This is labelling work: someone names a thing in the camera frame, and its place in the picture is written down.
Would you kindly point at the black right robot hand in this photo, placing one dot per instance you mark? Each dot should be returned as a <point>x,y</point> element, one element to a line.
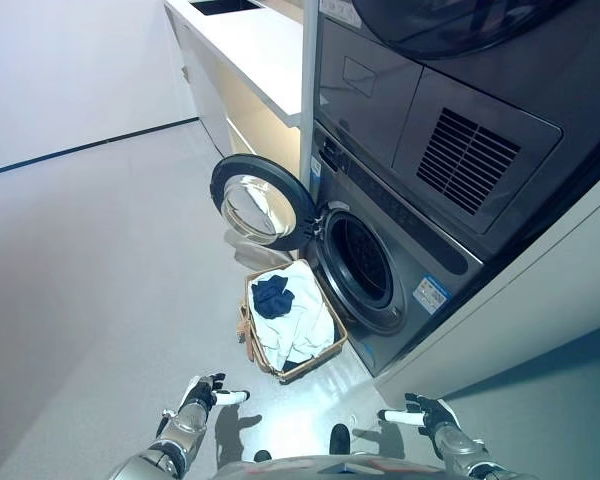
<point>428,409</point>

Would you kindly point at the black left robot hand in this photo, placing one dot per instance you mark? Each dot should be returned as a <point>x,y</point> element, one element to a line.
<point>203,391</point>

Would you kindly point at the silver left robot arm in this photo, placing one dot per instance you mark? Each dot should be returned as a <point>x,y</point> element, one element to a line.
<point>170,440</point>

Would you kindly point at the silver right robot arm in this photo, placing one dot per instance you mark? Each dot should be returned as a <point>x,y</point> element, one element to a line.
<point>467,450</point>

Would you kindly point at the wicker laundry basket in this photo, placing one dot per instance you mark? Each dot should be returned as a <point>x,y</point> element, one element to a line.
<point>290,327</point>

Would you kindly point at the grey front-load washing machine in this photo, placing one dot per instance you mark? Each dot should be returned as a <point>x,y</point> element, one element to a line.
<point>380,270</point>

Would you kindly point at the round washing machine door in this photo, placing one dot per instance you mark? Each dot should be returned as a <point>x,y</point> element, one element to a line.
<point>260,204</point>

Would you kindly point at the black robot foot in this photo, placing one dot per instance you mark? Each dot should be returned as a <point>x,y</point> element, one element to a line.
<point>339,438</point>
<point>262,455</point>

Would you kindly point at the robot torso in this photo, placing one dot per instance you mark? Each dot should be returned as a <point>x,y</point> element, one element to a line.
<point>330,467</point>

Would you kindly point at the dark blue garment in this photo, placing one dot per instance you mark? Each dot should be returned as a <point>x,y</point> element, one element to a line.
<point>272,297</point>

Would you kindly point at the white cloth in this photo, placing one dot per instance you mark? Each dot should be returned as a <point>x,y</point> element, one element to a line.
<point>292,312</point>

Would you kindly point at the white side cabinet panel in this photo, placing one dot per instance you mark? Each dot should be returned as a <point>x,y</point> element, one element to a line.
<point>510,320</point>

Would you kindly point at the dark grey stacked dryer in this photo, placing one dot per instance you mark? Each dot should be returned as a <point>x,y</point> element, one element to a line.
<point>430,100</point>

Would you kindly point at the white counter cabinet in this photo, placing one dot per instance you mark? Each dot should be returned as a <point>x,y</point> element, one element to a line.
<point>240,70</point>

